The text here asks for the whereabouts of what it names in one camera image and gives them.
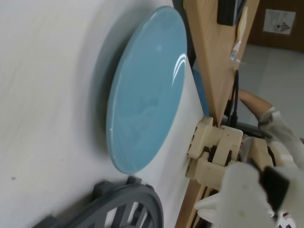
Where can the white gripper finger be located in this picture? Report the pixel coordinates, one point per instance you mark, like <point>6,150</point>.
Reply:
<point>295,197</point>
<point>237,197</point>

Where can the cream printed robot arm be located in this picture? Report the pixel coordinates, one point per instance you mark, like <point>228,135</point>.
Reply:
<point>209,147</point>

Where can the bare forearm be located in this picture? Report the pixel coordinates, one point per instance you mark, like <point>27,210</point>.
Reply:
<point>254,102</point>

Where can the grey plastic dish rack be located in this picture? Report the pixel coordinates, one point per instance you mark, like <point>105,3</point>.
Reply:
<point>133,194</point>

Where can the blue round dish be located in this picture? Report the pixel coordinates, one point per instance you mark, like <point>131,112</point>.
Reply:
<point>147,90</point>

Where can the white gloved hand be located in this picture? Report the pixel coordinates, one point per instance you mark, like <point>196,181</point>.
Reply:
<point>282,133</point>

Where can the blue white sticker tag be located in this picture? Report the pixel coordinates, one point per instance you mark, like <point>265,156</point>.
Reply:
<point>236,51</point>

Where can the brown cardboard box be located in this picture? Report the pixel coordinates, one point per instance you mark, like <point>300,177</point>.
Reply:
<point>278,40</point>

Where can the white printed paper label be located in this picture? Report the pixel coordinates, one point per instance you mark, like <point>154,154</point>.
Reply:
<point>279,21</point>

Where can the black box device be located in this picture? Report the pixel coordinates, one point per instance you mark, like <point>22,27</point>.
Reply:
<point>229,12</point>

